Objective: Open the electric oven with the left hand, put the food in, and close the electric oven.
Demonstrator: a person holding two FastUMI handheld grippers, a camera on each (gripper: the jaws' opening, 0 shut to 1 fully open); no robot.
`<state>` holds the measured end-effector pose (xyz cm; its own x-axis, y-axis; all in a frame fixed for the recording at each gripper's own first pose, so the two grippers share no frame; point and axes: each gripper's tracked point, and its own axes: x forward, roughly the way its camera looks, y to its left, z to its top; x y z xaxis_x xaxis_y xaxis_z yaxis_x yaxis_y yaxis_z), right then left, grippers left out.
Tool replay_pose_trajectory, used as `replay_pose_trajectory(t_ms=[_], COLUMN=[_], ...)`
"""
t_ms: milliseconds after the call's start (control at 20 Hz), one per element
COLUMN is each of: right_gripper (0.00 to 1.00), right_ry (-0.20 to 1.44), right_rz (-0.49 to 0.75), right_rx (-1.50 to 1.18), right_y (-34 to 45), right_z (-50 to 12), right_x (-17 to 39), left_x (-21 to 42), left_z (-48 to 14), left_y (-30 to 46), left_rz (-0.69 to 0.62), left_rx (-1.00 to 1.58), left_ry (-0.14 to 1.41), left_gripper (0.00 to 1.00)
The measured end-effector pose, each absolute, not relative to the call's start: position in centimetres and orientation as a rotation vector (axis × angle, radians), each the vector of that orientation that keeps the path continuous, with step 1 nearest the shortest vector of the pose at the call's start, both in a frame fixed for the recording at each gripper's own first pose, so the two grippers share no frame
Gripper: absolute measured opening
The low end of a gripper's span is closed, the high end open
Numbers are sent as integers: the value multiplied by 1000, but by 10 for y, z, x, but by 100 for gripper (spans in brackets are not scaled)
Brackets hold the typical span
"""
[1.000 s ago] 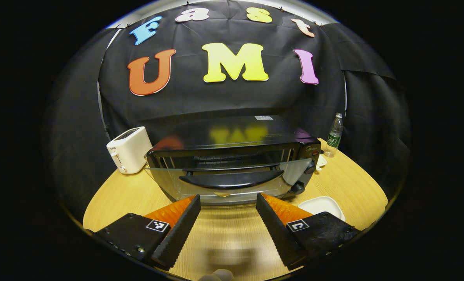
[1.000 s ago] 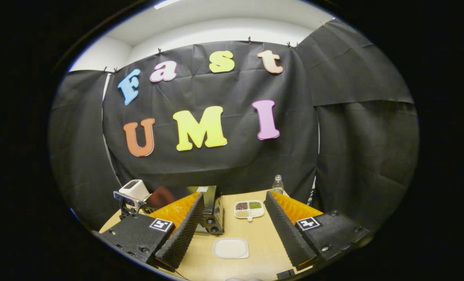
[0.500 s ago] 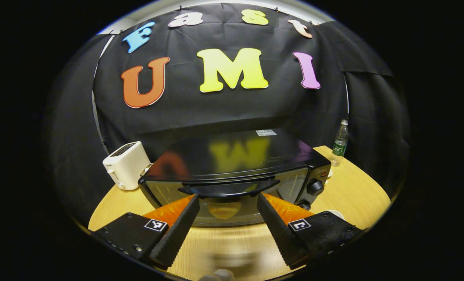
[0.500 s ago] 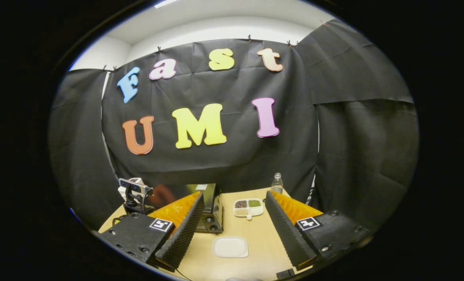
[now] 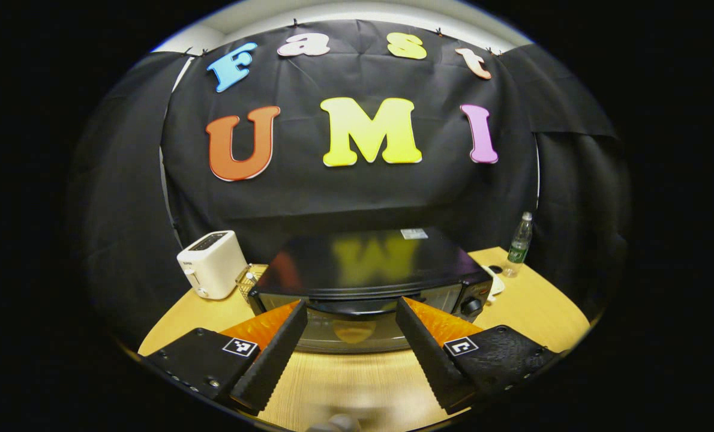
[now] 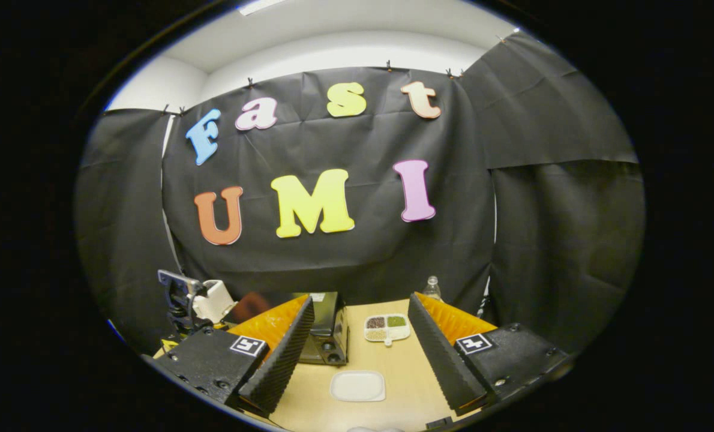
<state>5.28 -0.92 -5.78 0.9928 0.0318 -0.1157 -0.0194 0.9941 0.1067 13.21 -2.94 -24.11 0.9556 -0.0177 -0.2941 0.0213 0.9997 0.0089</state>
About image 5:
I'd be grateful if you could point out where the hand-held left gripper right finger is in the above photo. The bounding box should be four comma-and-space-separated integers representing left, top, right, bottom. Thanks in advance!
395, 296, 565, 416

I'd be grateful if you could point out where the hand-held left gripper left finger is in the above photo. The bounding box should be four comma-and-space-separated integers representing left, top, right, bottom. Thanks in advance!
141, 300, 308, 415

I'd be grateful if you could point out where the black electric oven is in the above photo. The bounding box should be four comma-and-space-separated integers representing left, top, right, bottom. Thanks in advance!
248, 227, 494, 355

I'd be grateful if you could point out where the white divided dish with grains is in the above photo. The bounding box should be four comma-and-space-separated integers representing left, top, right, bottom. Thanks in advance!
482, 266, 506, 296

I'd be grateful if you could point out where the white toaster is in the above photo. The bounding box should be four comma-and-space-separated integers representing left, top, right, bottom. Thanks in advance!
176, 230, 250, 300

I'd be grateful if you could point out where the clear plastic water bottle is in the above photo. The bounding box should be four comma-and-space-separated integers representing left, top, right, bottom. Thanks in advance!
503, 211, 533, 278

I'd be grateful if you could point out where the black backdrop cloth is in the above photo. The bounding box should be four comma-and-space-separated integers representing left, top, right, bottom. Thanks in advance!
69, 18, 631, 349

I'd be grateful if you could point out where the small wire mesh basket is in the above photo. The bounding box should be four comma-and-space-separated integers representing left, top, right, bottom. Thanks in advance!
236, 264, 268, 301

